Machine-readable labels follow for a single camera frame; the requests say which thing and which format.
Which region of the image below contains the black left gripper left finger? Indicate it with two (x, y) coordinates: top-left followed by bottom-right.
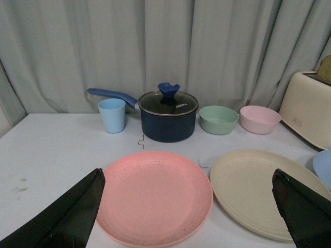
(1, 168), (106, 247)

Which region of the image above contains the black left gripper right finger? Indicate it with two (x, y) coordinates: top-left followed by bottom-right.
(272, 169), (330, 247)

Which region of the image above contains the light blue plate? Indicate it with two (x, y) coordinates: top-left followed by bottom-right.
(313, 150), (331, 190)

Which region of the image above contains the cream plate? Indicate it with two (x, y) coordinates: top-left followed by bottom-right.
(210, 149), (330, 242)

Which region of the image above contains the pink plate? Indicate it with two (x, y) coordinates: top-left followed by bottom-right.
(97, 151), (213, 247)

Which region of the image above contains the cream toaster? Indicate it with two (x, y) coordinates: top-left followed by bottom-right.
(279, 72), (330, 150)

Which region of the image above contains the pink bowl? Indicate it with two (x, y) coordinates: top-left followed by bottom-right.
(240, 105), (281, 135)

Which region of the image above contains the light blue cup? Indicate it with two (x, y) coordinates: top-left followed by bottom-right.
(98, 98), (126, 133)

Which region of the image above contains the green bowl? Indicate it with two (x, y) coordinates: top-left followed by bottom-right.
(199, 105), (239, 135)

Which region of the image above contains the toast slice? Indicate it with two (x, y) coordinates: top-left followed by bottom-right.
(317, 55), (331, 83)

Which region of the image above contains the dark blue saucepan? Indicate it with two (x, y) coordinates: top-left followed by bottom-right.
(87, 88), (198, 143)

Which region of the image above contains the glass lid blue knob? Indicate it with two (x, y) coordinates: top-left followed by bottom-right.
(138, 82), (199, 116)

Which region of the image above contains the grey curtain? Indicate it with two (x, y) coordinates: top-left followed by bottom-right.
(1, 1), (330, 134)

